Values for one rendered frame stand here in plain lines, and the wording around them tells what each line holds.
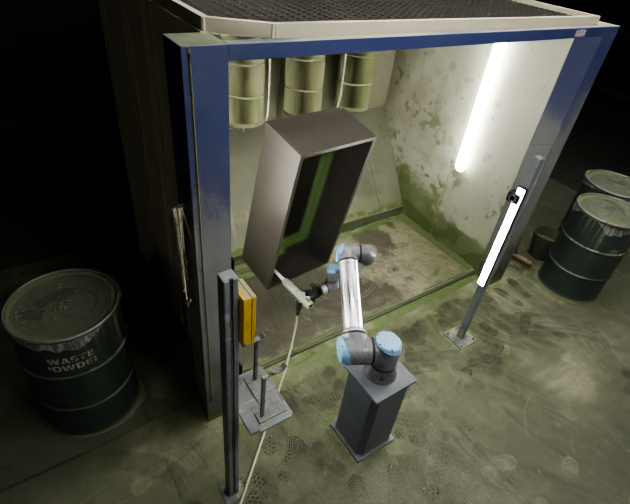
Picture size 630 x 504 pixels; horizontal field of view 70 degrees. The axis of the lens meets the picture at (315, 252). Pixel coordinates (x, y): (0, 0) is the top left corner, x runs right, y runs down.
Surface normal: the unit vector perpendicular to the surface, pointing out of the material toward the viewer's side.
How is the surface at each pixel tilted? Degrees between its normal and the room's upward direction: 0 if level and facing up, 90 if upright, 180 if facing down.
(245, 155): 57
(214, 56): 90
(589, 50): 90
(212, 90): 90
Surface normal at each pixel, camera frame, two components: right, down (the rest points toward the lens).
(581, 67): -0.83, 0.27
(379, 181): 0.52, 0.04
